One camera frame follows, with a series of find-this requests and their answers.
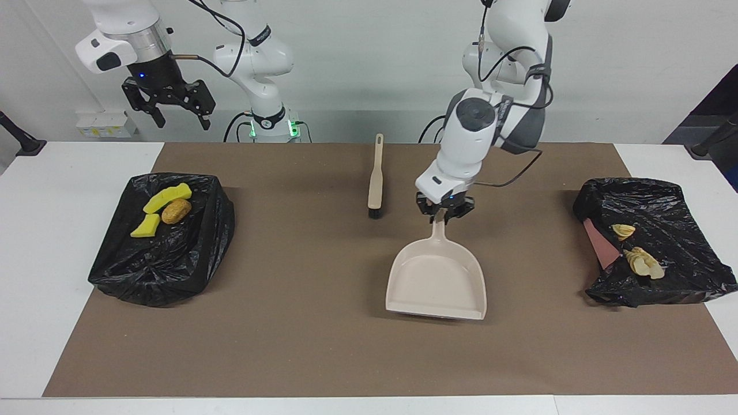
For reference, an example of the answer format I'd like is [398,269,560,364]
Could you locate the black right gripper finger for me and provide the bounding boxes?
[183,80,217,131]
[121,81,167,129]

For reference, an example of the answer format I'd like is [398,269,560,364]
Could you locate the beige plastic dustpan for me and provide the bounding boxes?
[385,209,488,321]

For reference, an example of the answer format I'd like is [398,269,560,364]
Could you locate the beige hand brush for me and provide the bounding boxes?
[367,133,385,219]

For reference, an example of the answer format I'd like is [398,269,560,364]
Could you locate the brown toy bread roll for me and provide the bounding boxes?
[161,199,193,225]

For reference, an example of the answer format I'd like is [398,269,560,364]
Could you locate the pink bin box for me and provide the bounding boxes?
[583,219,623,270]

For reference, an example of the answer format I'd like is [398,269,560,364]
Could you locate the black trash bag bin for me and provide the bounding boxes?
[88,172,236,307]

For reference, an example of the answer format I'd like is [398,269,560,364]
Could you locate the black trash bag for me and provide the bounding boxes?
[573,177,738,308]

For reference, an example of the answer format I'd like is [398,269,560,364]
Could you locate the black stand foot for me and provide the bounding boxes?
[0,111,47,157]
[685,112,738,161]

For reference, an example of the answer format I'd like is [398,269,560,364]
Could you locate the brown table mat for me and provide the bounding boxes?
[42,142,738,398]

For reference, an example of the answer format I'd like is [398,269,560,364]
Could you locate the black base cable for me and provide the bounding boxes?
[223,111,254,143]
[418,114,450,144]

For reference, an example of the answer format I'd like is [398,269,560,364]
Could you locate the white wall socket box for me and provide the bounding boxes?
[75,111,139,139]

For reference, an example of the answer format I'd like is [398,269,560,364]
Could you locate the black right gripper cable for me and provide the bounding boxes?
[173,0,246,78]

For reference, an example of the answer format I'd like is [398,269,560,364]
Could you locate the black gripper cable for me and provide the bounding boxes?
[173,0,246,78]
[474,147,544,188]

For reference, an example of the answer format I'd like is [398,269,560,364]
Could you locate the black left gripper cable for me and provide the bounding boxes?
[474,147,544,188]

